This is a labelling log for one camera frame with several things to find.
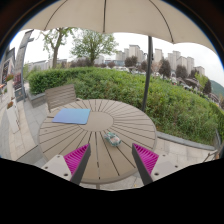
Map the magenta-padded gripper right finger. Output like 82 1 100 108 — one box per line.
131 143 184 186

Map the transparent computer mouse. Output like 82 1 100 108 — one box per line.
103 132 123 148

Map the dark metal chair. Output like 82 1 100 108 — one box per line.
208 141 224 162

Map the beige patio umbrella canopy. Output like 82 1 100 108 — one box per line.
21 0 218 54

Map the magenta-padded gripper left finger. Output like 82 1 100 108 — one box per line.
42 143 92 186

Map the white planter box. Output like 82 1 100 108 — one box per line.
5 99 21 134

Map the blue mouse pad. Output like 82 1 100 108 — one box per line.
51 108 92 126

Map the group of apartment buildings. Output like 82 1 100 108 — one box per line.
114 44 206 78

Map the full green tree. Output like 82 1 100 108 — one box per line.
70 29 118 67

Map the tall grey sign pillar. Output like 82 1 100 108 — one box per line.
13 29 34 103

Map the dark umbrella pole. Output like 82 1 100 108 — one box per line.
141 35 154 113

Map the green hedge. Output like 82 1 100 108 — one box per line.
28 66 224 146

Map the thin-crowned tree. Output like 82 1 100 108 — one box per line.
41 27 76 69

